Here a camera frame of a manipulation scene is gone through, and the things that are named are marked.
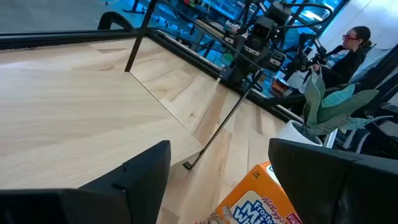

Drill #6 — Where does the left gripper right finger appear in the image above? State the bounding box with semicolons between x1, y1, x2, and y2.
268;138;398;224

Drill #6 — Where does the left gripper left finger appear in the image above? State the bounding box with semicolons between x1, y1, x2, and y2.
0;139;172;224

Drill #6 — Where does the orange Frosted Mini Wheats box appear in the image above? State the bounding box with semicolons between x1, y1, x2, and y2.
195;161;304;224

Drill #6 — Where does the white plant pot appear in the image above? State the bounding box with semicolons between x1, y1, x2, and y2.
274;119;324;147

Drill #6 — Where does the person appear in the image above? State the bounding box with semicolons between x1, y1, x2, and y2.
310;26;377;90

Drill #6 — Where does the green artificial plant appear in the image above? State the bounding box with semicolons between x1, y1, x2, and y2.
300;65;393;139

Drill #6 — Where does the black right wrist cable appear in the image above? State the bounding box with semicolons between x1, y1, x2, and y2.
277;2;335;32

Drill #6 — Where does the wooden shelf with black frame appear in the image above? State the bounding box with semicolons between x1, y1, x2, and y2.
0;0;264;191

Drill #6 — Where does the black cable loop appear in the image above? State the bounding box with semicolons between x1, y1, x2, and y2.
97;11;135;32

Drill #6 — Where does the black aluminium table frame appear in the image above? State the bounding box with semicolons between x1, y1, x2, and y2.
0;27;307;124

